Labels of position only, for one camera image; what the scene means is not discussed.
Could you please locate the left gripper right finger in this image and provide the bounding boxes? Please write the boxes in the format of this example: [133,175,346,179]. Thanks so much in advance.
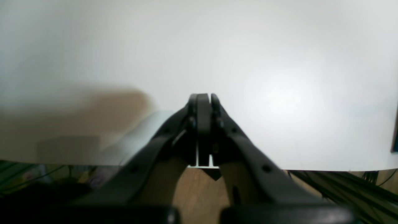
[198,94,356,224]

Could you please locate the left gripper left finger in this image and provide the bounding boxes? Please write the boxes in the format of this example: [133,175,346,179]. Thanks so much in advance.
[49,94,199,224]

